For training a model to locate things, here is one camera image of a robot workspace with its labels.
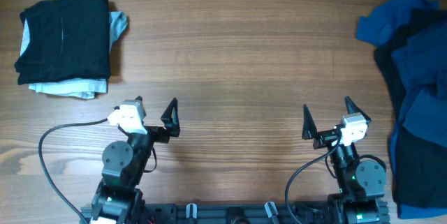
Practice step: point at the black shorts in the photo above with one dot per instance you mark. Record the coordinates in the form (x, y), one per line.
(67, 39)

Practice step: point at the blue garment in pile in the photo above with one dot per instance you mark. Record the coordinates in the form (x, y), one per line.
(375, 29)

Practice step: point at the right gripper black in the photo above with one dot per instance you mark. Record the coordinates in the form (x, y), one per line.
(309, 128)

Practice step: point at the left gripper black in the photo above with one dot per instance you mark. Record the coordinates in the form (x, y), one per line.
(170, 123)

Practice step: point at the folded light blue denim shorts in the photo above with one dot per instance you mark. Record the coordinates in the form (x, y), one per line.
(85, 88)

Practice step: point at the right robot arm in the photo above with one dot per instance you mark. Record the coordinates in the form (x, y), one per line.
(361, 179)

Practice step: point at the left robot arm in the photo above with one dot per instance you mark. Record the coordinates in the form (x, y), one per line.
(117, 198)

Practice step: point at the dark garment in pile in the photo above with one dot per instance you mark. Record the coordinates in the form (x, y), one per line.
(413, 64)

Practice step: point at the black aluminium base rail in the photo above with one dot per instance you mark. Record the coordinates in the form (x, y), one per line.
(269, 212)

